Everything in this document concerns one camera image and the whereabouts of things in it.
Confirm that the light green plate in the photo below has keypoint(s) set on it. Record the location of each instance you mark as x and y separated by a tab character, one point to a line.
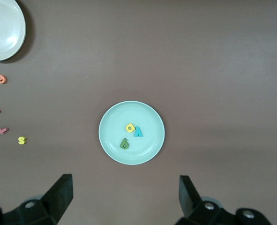
147	112

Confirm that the orange letter e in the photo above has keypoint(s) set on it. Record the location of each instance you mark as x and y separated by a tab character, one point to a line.
3	80

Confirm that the green letter b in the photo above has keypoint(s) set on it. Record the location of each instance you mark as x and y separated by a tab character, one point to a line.
125	146

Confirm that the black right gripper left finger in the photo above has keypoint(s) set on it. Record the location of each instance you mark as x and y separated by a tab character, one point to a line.
47	211

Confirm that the yellow letter s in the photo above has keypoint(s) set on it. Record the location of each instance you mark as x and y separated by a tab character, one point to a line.
22	140

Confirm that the yellow letter a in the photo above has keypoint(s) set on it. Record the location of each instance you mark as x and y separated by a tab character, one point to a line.
127	129

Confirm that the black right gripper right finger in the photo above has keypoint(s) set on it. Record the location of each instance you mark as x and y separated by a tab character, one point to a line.
199	213

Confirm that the pink letter f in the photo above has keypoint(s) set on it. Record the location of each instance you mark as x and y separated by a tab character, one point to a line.
2	131

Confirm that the teal letter y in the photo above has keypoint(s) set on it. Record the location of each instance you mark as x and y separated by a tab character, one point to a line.
139	134

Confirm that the off-white plate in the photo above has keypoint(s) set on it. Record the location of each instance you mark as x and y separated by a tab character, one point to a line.
2	30

